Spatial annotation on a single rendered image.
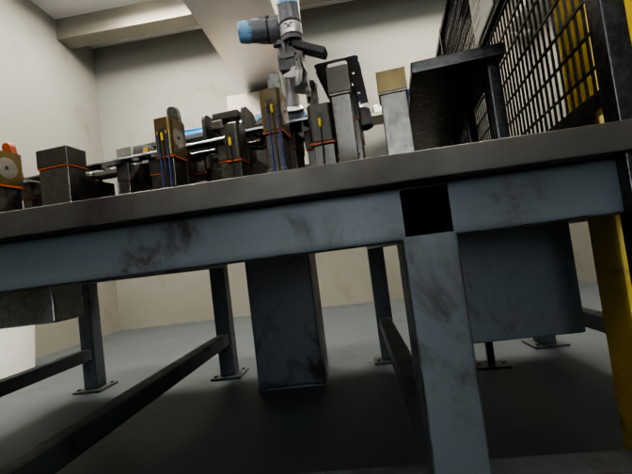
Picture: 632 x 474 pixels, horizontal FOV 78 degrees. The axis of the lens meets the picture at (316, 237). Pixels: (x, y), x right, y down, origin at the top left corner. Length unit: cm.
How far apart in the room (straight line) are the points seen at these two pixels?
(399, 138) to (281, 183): 62
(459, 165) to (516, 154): 7
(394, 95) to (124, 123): 458
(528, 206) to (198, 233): 48
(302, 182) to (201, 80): 470
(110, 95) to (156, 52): 78
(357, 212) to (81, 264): 44
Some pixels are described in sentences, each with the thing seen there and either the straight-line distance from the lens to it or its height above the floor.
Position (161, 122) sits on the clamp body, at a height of 103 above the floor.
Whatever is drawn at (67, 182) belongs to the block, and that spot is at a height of 91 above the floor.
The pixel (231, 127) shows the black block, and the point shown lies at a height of 98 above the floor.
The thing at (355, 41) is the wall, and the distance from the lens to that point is 505.
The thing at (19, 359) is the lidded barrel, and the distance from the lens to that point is 319.
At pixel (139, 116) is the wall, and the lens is 539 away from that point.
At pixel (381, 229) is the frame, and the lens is 57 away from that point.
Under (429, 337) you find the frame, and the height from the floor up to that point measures 44.
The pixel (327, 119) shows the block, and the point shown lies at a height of 93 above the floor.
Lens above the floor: 57
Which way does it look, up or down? 3 degrees up
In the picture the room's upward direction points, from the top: 7 degrees counter-clockwise
